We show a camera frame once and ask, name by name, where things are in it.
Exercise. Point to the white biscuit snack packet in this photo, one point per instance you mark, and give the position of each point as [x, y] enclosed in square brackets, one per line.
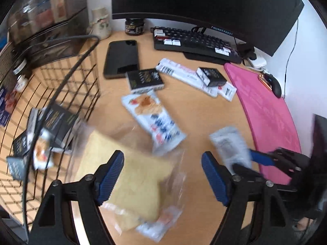
[149, 112]

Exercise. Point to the long white snack packet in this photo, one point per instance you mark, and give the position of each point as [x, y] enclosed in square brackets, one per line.
[191, 78]

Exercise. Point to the bread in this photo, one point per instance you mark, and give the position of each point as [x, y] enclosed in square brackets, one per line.
[147, 194]

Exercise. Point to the blue luncheon meat tin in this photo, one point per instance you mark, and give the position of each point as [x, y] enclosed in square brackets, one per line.
[8, 103]

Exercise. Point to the black mechanical keyboard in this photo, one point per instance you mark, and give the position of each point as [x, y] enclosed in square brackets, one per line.
[179, 40]

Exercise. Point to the black gold snack box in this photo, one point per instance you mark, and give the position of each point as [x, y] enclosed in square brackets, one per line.
[60, 126]

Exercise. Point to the white ceramic figurine vase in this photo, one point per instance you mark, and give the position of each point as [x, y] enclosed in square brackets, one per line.
[100, 23]

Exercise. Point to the rose gold clip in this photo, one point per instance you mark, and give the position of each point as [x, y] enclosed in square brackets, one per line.
[264, 82]

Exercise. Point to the black jar gold label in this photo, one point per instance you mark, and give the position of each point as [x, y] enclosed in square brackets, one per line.
[134, 26]

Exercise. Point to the pink desk mat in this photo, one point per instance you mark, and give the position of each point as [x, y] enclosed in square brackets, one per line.
[269, 118]

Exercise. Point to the black computer mouse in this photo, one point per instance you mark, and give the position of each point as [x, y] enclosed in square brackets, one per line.
[275, 86]

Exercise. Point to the black smartphone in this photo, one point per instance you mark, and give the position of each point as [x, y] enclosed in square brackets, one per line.
[122, 57]

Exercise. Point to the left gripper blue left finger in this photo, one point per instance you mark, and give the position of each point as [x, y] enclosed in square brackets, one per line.
[54, 223]

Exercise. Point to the black wire basket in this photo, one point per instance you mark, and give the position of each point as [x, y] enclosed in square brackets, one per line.
[70, 82]

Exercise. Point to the dark acrylic drawer organizer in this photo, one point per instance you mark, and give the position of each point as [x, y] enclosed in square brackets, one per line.
[48, 30]

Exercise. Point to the small white duck figurine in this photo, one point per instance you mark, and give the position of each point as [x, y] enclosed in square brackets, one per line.
[21, 84]

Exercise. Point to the white power adapter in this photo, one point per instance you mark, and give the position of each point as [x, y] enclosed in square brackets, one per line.
[256, 61]

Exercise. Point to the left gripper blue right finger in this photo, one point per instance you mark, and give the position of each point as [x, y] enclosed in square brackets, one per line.
[251, 217]

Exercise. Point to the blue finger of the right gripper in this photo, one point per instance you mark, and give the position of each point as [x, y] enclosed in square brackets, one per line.
[263, 158]
[251, 180]

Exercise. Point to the small black card box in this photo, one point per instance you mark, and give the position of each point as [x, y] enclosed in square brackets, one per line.
[211, 77]

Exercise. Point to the small white sachet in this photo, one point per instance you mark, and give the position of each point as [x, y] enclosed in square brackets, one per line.
[231, 147]

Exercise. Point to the person's right hand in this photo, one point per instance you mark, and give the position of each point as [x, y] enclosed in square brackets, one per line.
[303, 224]

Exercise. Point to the black computer monitor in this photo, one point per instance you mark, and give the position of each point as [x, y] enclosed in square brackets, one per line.
[261, 23]

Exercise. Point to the dark glass bottle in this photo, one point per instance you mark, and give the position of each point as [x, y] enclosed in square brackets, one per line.
[19, 66]

